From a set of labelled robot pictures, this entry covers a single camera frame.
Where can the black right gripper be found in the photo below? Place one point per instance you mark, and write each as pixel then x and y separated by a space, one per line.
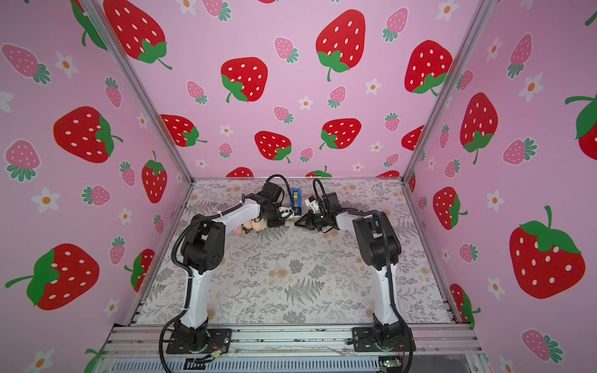
pixel 312 219

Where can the blue tape dispenser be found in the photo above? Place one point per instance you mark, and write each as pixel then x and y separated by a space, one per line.
pixel 296 204

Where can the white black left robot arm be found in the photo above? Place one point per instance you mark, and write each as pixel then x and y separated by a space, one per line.
pixel 200 249

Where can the aluminium corner post right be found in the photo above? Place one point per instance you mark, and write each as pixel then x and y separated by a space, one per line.
pixel 469 42

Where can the artificial pink flower bouquet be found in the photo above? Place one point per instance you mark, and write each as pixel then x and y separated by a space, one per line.
pixel 264 227

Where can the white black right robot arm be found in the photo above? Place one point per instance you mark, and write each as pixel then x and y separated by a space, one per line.
pixel 380 249

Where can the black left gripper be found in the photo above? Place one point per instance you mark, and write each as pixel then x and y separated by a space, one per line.
pixel 277 224

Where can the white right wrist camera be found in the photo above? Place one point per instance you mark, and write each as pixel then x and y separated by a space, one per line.
pixel 312 203

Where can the aluminium corner post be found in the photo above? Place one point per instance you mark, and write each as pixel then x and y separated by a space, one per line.
pixel 131 35
pixel 469 42

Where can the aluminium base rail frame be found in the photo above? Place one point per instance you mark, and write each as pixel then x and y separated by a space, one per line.
pixel 298 348

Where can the aluminium corner post left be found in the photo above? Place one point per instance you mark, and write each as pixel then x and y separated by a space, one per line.
pixel 131 35

